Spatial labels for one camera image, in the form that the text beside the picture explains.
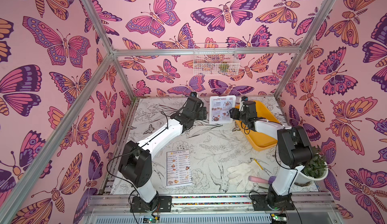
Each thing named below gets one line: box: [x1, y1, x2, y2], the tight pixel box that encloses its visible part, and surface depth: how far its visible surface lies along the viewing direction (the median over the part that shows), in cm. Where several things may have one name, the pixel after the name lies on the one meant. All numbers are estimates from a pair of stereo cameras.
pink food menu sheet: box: [211, 96, 233, 122], surface depth 99 cm
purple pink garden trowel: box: [248, 175, 277, 186], surface depth 81 cm
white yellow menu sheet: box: [166, 149, 192, 187], surface depth 87 cm
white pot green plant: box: [294, 144, 329, 187], surface depth 71 cm
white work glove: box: [226, 161, 262, 193], surface depth 85 cm
